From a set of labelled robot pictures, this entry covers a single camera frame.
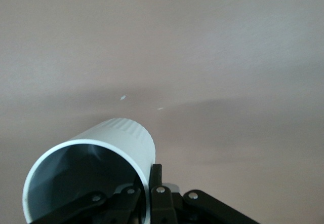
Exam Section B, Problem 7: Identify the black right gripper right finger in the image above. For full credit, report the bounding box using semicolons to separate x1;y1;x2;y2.
148;163;264;224

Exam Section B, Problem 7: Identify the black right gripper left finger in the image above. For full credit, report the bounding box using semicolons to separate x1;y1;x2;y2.
32;184;142;224

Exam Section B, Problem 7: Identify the grey ribbed mug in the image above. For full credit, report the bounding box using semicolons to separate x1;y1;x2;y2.
22;117;156;224

